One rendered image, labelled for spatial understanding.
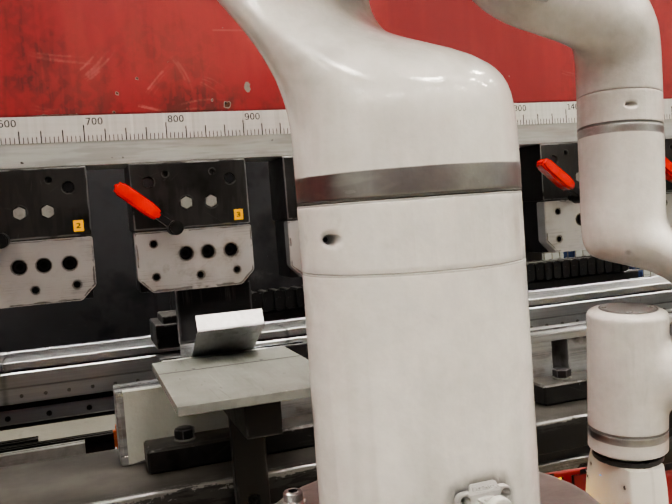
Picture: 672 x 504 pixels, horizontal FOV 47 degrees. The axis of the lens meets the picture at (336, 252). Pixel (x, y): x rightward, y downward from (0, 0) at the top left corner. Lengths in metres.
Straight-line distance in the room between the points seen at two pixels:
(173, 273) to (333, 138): 0.66
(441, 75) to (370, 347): 0.13
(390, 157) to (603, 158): 0.53
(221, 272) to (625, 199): 0.50
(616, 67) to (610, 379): 0.33
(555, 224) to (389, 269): 0.86
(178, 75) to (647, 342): 0.64
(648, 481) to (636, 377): 0.11
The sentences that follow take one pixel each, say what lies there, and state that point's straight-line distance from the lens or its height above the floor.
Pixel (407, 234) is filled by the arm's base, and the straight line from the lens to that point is 0.36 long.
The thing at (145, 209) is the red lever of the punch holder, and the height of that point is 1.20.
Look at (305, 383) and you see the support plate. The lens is 0.83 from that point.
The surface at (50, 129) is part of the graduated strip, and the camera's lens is 1.01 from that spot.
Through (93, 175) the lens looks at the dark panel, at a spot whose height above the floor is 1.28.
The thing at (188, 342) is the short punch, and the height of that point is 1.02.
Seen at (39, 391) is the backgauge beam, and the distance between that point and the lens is 1.30.
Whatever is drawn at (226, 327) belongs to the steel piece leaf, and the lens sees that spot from 0.98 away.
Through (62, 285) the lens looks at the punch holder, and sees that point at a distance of 1.00.
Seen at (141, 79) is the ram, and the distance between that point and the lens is 1.02.
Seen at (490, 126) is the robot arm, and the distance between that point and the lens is 0.38.
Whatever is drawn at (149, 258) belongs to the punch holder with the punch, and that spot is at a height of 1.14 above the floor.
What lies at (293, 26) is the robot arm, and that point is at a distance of 0.40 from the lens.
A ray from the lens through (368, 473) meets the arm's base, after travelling 0.39.
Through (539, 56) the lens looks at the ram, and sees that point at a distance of 1.23.
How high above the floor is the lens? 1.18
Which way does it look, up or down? 3 degrees down
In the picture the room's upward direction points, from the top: 4 degrees counter-clockwise
